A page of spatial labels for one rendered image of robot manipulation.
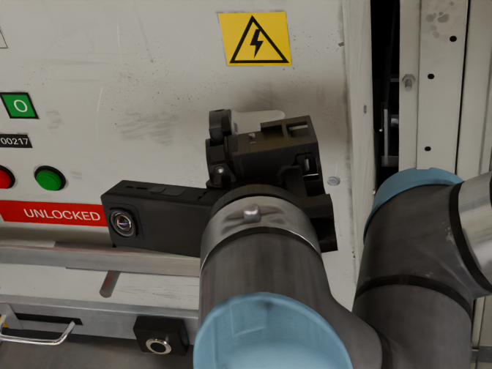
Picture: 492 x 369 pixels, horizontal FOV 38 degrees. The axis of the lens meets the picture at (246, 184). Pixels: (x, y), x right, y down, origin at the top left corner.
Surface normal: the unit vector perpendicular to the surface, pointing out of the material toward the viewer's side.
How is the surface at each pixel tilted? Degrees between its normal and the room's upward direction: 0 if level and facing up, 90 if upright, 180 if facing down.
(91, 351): 0
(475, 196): 34
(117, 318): 90
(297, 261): 39
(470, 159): 90
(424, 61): 90
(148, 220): 75
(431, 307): 20
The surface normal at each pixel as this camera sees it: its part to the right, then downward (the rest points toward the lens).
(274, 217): -0.15, -0.88
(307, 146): 0.04, 0.46
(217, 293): -0.71, -0.61
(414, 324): -0.01, -0.69
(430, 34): -0.19, 0.69
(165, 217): -0.47, 0.43
